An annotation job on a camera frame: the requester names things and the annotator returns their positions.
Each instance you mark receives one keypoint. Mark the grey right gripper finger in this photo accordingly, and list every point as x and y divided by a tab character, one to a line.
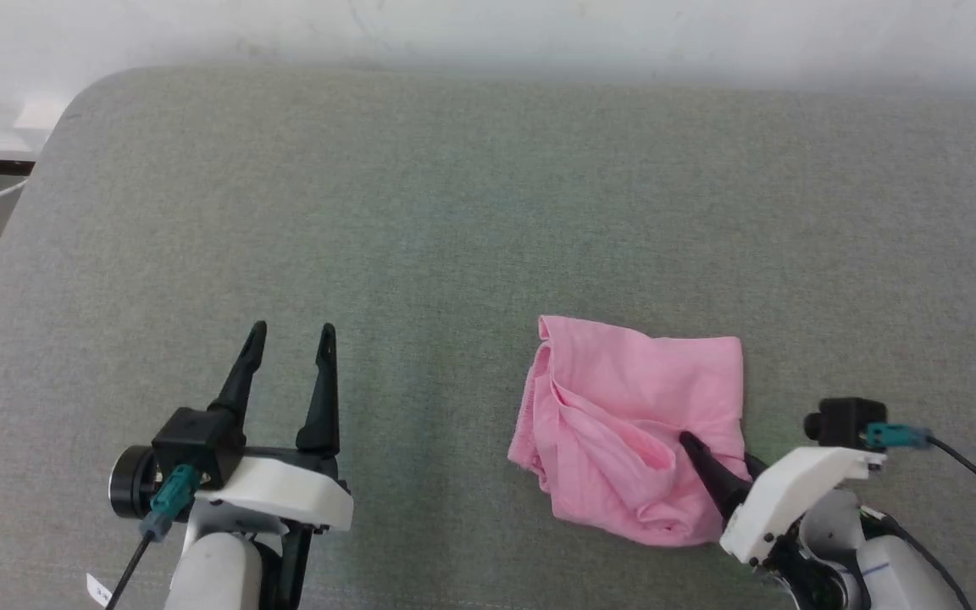
756	467
712	474

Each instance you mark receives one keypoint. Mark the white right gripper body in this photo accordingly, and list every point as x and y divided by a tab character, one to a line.
784	491

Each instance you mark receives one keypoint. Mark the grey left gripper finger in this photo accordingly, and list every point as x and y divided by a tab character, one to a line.
323	407
242	377

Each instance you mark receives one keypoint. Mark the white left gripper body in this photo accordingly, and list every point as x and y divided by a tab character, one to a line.
285	496

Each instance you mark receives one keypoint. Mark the pink cloth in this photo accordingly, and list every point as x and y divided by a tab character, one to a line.
615	398

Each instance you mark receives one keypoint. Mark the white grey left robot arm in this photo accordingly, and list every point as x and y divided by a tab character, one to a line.
217	568

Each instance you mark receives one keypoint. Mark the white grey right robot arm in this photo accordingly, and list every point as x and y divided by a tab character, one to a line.
886	576

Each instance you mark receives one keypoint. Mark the grey fabric sofa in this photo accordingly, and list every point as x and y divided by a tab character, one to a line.
488	212

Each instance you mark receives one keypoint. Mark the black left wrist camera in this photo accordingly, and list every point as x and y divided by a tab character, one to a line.
200	436

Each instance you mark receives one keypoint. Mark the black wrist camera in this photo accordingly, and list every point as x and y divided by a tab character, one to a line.
844	422
200	436

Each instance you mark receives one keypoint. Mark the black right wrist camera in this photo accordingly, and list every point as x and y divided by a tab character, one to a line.
844	422

